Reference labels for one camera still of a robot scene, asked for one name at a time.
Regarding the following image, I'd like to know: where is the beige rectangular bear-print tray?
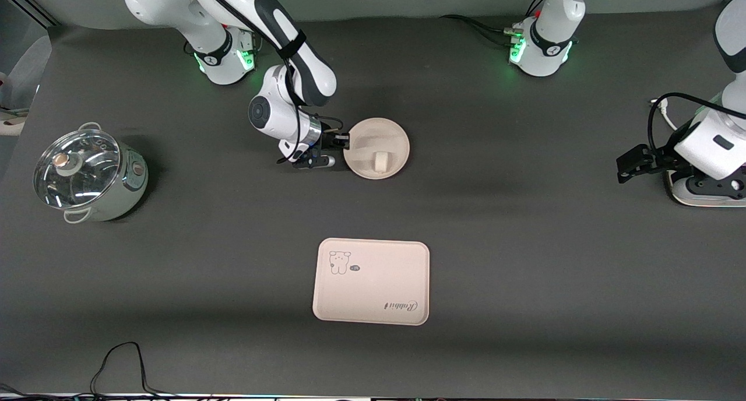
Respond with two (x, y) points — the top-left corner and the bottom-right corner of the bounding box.
(312, 238), (431, 326)

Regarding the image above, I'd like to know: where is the pale green electric cooking pot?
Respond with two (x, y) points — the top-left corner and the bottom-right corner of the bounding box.
(33, 121), (149, 224)

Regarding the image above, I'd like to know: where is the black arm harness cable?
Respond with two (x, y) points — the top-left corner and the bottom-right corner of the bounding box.
(648, 92), (746, 152)
(192, 0), (344, 164)

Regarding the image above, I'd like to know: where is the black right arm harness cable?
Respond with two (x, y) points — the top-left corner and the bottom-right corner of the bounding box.
(192, 0), (344, 164)

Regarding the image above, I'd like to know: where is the white power plug with cord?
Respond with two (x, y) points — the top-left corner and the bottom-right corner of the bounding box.
(649, 96), (680, 131)

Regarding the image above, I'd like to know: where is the black left arm base cable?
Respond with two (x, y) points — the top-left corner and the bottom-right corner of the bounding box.
(440, 0), (546, 49)

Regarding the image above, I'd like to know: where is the glass pot lid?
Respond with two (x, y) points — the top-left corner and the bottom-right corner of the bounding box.
(34, 129), (122, 209)

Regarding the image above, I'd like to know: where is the thin black looped cable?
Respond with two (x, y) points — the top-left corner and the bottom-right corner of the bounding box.
(90, 342), (175, 397)

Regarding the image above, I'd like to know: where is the round beige plate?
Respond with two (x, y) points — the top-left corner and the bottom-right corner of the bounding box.
(343, 117), (410, 180)

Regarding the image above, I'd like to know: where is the beige flat board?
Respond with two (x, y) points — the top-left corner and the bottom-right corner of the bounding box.
(666, 171), (746, 207)

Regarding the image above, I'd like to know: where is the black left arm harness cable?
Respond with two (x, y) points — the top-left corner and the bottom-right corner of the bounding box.
(648, 92), (746, 152)

